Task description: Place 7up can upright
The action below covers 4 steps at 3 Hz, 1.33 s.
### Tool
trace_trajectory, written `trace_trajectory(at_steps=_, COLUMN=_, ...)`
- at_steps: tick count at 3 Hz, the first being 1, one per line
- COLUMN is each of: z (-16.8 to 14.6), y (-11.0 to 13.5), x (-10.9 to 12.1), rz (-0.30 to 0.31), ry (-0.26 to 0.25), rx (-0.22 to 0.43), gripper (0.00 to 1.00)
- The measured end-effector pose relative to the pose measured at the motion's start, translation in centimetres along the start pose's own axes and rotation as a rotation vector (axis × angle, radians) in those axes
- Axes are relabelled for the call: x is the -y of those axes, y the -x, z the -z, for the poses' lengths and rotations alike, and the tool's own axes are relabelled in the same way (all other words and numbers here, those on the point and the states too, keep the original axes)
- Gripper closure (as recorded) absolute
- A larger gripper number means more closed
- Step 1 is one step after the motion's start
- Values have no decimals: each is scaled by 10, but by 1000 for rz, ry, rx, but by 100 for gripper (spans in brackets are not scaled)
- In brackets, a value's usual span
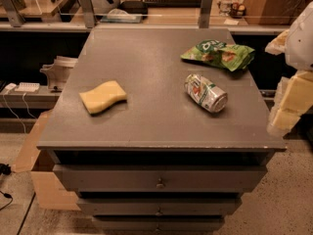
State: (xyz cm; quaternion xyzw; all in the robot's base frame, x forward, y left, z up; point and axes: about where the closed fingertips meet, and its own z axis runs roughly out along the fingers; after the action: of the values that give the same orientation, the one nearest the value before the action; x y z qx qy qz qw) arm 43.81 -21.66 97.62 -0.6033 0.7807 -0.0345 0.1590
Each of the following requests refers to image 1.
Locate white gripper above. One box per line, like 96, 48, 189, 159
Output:
265, 2, 313, 137

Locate silver green 7up can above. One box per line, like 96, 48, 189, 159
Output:
184, 73, 228, 114

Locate green chip bag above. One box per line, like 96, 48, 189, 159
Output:
181, 39, 255, 71

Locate clear plastic bottle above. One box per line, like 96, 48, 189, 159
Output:
219, 0, 233, 16

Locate black keyboard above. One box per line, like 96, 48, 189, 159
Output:
144, 0, 201, 8

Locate grey drawer cabinet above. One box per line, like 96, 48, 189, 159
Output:
38, 28, 285, 233

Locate black bag on desk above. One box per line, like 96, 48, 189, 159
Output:
118, 0, 148, 19

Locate top drawer knob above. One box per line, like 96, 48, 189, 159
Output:
156, 178, 165, 189

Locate yellow sponge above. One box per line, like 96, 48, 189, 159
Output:
79, 80, 127, 115

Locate white plastic part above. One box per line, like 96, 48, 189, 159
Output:
40, 56, 77, 91

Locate white power strip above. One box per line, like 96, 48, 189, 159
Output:
15, 82, 40, 92

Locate cardboard box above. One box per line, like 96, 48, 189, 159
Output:
13, 111, 79, 211

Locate white cable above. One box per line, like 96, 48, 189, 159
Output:
1, 82, 37, 134

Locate black floor cable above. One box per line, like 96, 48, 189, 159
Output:
0, 163, 14, 212

